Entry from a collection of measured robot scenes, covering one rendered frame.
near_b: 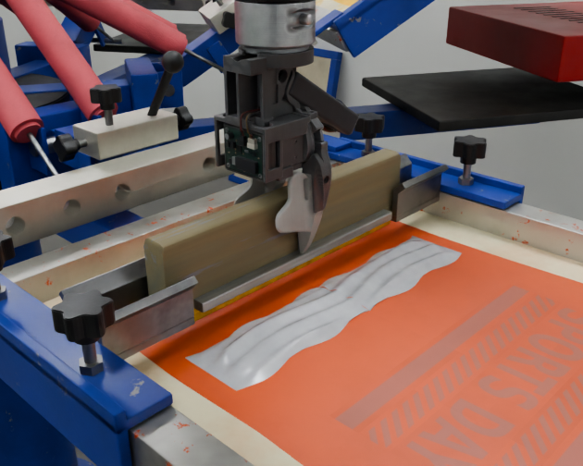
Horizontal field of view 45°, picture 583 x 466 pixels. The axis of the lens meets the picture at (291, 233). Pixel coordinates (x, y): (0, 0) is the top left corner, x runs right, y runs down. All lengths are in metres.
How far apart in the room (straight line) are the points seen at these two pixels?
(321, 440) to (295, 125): 0.29
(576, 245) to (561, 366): 0.23
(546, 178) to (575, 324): 2.13
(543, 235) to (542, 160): 1.97
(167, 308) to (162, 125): 0.38
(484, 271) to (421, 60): 2.27
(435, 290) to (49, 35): 0.72
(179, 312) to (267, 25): 0.27
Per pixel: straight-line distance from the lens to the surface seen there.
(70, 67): 1.14
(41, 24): 1.19
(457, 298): 0.76
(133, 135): 0.92
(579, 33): 1.51
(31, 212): 0.81
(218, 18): 1.36
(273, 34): 0.64
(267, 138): 0.64
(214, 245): 0.65
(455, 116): 1.45
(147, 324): 0.62
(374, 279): 0.76
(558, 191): 2.85
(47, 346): 0.61
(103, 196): 0.85
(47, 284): 0.77
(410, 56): 3.06
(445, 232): 0.90
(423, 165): 0.99
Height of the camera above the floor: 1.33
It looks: 25 degrees down
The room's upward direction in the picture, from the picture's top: straight up
